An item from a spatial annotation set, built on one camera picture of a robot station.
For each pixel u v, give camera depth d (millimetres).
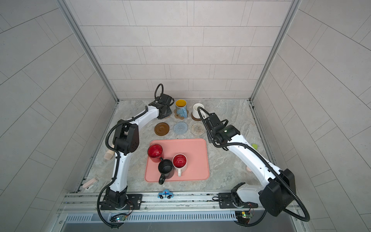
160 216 680
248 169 414
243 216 680
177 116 1055
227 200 709
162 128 991
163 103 809
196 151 919
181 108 989
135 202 708
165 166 803
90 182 738
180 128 989
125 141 575
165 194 721
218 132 575
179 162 826
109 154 832
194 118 1043
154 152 866
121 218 642
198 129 991
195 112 1022
